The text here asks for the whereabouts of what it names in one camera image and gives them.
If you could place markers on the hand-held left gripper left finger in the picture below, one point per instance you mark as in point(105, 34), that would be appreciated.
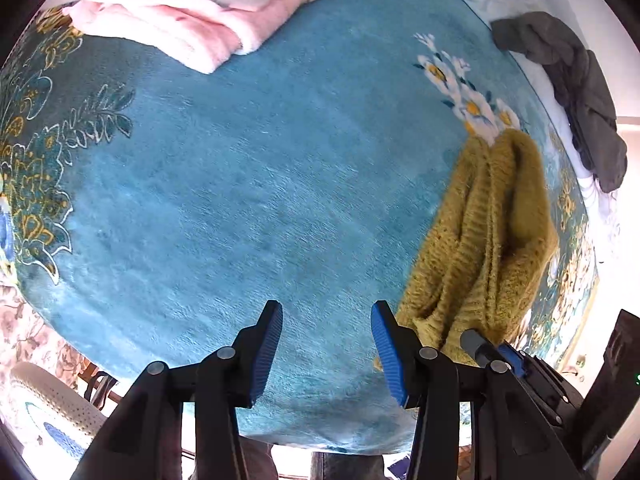
point(265, 355)

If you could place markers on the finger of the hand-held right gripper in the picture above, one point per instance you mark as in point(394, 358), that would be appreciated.
point(475, 345)

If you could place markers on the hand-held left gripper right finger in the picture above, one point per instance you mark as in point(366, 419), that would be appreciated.
point(389, 355)

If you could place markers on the mustard yellow knitted sweater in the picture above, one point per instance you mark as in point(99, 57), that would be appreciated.
point(480, 240)

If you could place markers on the person's grey pants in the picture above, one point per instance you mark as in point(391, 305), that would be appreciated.
point(345, 466)

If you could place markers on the teal floral blanket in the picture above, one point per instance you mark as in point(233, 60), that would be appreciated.
point(260, 175)

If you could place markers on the pink floral bed sheet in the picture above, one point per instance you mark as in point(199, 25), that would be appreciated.
point(30, 330)

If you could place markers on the grey garment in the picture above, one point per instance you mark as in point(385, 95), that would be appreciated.
point(580, 90)

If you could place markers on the pink fleece blanket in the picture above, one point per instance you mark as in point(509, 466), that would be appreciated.
point(200, 25)

